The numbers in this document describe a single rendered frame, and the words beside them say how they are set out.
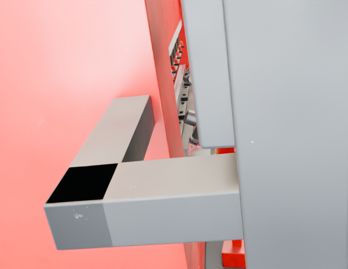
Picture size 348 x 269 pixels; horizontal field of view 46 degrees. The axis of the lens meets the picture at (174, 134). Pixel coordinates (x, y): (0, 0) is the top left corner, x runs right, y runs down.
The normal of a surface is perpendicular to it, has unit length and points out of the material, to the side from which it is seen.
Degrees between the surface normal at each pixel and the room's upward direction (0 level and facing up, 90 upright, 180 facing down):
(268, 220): 90
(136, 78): 90
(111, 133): 0
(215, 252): 0
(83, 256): 90
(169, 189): 0
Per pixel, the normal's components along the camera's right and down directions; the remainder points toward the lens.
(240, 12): -0.15, 0.41
